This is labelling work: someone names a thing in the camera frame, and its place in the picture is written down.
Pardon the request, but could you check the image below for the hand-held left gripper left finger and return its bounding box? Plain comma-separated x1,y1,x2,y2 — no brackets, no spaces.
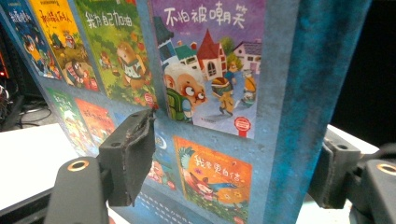
98,108,157,208

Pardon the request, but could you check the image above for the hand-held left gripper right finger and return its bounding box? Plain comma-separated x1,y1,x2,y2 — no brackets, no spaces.
307,128,362,209

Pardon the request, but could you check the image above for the dark blue picture book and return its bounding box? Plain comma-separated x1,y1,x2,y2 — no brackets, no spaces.
0,0,373,224

